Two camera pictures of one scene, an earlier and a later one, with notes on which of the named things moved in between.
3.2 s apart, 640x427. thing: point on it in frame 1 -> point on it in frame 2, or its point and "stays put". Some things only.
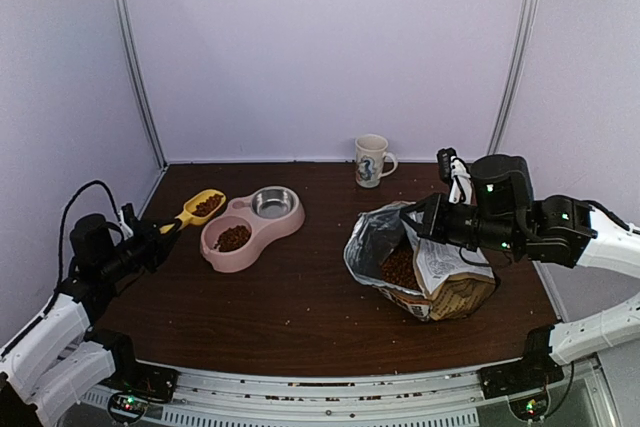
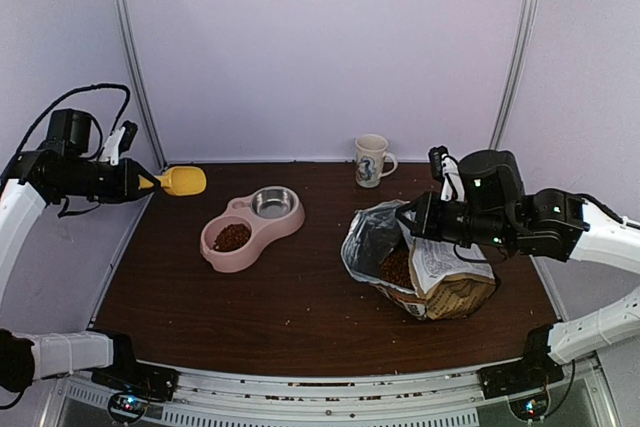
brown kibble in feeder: x=233 y=238 stays put
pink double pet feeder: x=235 y=240 stays put
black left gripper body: x=143 y=250 -> x=122 y=187
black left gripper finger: x=164 y=246 -> x=142 y=193
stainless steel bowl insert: x=275 y=202 stays put
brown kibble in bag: x=399 y=267 stays put
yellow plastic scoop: x=187 y=218 -> x=179 y=181
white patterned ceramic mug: x=369 y=154 stays put
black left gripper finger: x=152 y=224 -> x=143 y=172
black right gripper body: x=439 y=228 stays put
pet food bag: x=437 y=280 stays put
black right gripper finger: x=425 y=203 stays put
